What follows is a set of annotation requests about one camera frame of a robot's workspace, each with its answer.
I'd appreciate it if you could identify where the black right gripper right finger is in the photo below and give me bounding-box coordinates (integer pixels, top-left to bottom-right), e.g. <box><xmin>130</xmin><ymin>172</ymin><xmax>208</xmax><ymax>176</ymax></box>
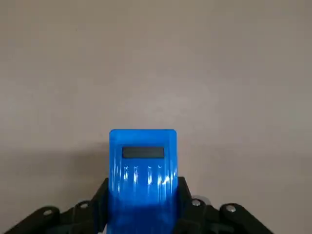
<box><xmin>174</xmin><ymin>177</ymin><xmax>273</xmax><ymax>234</ymax></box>

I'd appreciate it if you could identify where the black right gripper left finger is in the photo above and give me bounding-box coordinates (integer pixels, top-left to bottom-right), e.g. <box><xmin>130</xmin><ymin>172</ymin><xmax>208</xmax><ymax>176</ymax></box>
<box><xmin>4</xmin><ymin>177</ymin><xmax>110</xmax><ymax>234</ymax></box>

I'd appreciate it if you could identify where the blue whiteboard eraser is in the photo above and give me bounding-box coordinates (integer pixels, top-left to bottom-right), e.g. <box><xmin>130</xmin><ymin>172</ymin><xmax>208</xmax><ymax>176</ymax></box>
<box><xmin>107</xmin><ymin>128</ymin><xmax>179</xmax><ymax>234</ymax></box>

